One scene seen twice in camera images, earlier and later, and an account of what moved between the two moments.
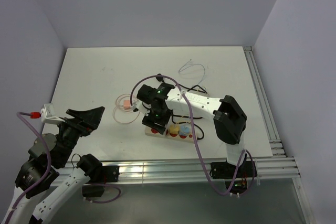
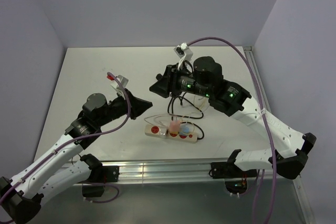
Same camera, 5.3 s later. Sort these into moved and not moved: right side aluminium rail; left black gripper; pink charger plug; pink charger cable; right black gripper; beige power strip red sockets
Moved: pink charger plug; right black gripper; left black gripper; pink charger cable
Not moved: right side aluminium rail; beige power strip red sockets
